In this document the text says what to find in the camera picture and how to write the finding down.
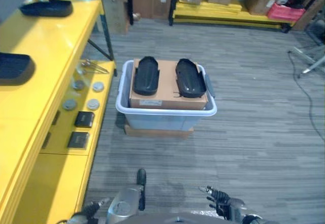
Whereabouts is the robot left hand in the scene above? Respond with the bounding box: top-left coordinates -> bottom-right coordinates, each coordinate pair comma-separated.
68,197 -> 110,224

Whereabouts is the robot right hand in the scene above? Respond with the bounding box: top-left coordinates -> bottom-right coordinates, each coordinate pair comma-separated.
198,185 -> 247,220

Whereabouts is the small black square box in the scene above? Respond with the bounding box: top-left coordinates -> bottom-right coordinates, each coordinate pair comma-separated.
67,131 -> 91,149
74,111 -> 95,129

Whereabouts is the pale grey plastic box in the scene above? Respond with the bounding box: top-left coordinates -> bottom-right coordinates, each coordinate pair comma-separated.
115,59 -> 218,131

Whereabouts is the orange cardboard box with label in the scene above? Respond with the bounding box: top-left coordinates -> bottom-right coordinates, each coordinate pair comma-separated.
129,58 -> 209,111

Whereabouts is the yellow metal shelf unit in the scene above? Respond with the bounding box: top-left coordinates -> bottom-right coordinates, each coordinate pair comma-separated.
0,0 -> 118,224

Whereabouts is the tall brown cardboard box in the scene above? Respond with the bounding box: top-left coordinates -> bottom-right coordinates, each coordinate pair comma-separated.
98,0 -> 131,35

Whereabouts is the silver robot leg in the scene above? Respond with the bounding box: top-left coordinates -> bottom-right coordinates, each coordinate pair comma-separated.
106,168 -> 147,224

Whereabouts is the dark robot torso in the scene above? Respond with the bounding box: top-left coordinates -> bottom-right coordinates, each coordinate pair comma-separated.
132,210 -> 229,224

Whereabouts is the flat cardboard base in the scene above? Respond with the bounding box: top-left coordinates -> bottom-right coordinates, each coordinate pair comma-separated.
124,124 -> 195,138

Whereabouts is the black sole-shaped part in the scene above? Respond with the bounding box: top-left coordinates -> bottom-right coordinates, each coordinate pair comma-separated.
20,0 -> 74,17
133,56 -> 160,96
0,52 -> 36,86
174,58 -> 207,99

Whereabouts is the bundle of metal rods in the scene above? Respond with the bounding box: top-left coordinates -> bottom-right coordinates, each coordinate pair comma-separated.
80,58 -> 110,74

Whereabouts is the silver metal stand base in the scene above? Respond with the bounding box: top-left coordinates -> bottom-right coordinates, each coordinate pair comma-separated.
291,45 -> 325,75

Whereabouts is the long yellow storage rack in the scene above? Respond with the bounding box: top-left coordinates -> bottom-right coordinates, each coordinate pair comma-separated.
168,0 -> 322,34

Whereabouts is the red plastic bin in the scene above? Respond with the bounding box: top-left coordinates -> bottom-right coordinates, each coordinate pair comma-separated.
267,2 -> 306,23

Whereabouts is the brown wooden board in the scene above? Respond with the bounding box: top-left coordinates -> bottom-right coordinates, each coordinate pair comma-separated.
293,0 -> 325,31

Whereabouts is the black floor cable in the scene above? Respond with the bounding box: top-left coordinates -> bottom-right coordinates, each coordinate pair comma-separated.
287,50 -> 325,143

